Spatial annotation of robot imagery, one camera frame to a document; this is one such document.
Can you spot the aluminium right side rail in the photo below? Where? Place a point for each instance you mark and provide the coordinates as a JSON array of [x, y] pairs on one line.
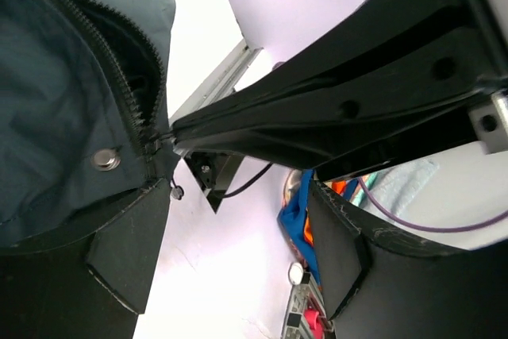
[[221, 81]]

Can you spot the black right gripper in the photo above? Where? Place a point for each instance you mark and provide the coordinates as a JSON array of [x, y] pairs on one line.
[[440, 134]]

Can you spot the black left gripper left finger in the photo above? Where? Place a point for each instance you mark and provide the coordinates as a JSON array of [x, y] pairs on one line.
[[89, 278]]

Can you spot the dark navy and grey jacket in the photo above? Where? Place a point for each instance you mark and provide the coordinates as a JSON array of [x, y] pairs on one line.
[[83, 106]]

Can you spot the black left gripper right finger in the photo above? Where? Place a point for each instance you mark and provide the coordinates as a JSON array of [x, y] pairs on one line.
[[380, 281]]

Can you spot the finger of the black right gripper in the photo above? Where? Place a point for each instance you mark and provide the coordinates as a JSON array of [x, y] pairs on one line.
[[337, 57], [317, 127]]

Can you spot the colourful cloth pile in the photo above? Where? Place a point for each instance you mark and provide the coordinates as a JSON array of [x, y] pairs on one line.
[[394, 189]]

